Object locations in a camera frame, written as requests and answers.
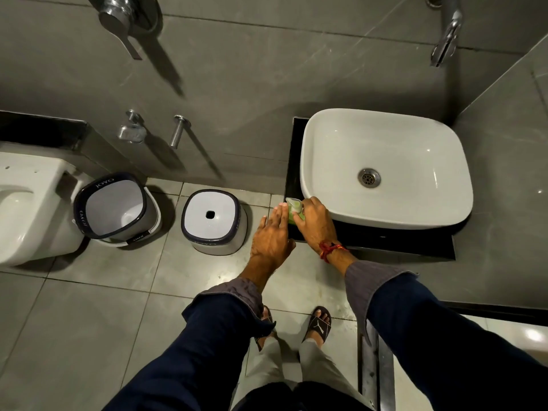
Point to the person's left hand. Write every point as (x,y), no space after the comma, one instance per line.
(269,246)

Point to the person's right hand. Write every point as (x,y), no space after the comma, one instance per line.
(317,224)

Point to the person's left little finger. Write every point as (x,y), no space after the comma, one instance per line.
(262,225)

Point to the person's right thumb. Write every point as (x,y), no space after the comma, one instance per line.
(299,221)

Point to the person's left thumb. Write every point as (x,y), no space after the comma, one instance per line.
(290,251)

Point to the person's left forearm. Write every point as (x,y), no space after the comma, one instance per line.
(205,338)

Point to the person's right forearm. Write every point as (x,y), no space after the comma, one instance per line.
(428,333)

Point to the red thread wristband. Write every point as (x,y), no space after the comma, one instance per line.
(328,248)

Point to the white stool with dark rim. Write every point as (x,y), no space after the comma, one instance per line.
(212,220)

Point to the person's left black sandal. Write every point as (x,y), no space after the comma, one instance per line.
(266,323)

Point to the person's black sandal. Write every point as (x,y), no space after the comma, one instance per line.
(317,325)
(266,323)

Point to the person's right black sandal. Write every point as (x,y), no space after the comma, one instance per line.
(317,325)

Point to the chrome sink drain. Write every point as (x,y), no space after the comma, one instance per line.
(369,178)

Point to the black stone counter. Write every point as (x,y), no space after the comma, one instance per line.
(385,239)

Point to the person's left leg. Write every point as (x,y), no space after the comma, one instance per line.
(267,368)

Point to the person's leg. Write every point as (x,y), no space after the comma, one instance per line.
(267,368)
(325,368)

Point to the person's right leg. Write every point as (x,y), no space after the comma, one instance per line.
(325,368)

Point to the white ceramic sink basin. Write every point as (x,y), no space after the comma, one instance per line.
(406,154)

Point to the white bucket with dark rim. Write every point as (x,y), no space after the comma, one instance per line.
(115,207)

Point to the metal door track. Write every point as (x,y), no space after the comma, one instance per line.
(376,372)

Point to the white toilet bowl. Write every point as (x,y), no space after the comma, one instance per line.
(30,205)

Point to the chrome basin faucet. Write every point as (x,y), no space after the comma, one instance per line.
(447,32)

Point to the chrome shower mixer lever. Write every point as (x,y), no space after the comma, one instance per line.
(122,17)

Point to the chrome wall spout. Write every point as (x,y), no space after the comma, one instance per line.
(178,130)

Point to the chrome wall tap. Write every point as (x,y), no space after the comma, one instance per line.
(132,130)

